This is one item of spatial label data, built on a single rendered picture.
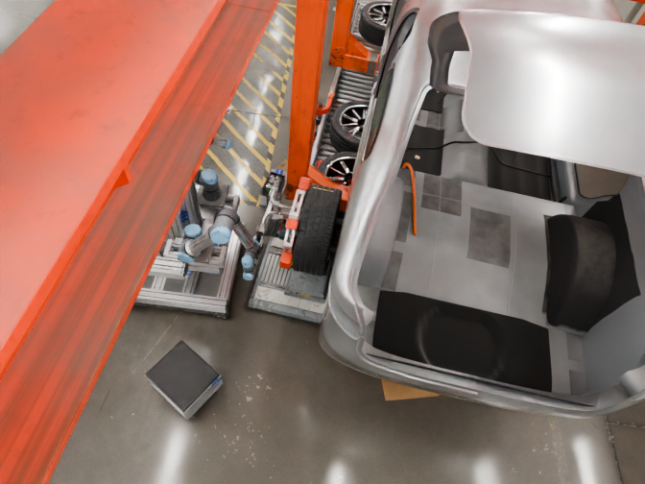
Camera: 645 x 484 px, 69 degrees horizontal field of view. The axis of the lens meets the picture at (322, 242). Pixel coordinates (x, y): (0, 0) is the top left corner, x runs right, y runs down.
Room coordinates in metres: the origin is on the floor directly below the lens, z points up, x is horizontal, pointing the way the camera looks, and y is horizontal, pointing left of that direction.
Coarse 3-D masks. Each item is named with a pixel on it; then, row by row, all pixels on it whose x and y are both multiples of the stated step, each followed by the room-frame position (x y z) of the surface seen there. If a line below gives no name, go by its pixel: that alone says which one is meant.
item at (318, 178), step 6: (312, 168) 2.60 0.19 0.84; (312, 174) 2.55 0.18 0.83; (318, 174) 2.59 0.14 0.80; (312, 180) 2.50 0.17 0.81; (318, 180) 2.53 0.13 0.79; (324, 180) 2.58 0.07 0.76; (330, 186) 2.55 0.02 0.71; (336, 186) 2.59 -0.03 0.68; (342, 186) 2.61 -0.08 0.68; (348, 186) 2.62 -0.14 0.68; (348, 192) 2.56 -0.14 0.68; (342, 198) 2.48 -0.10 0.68; (342, 204) 2.47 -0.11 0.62; (342, 210) 2.47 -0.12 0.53
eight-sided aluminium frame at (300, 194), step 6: (300, 192) 2.10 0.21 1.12; (306, 192) 2.21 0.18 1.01; (300, 198) 2.05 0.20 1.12; (294, 204) 1.99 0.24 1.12; (300, 204) 2.00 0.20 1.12; (300, 210) 2.23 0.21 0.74; (294, 216) 1.89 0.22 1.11; (288, 234) 1.81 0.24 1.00; (294, 234) 1.80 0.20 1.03; (288, 240) 1.78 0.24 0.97; (288, 246) 1.74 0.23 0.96; (288, 252) 1.90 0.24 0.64
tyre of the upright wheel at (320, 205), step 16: (320, 192) 2.10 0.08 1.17; (336, 192) 2.14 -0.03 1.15; (304, 208) 1.93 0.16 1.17; (320, 208) 1.95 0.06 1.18; (336, 208) 1.97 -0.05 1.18; (304, 224) 1.83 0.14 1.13; (320, 224) 1.85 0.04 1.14; (304, 240) 1.75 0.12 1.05; (320, 240) 1.76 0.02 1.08; (304, 256) 1.69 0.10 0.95; (320, 256) 1.69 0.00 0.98; (320, 272) 1.67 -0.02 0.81
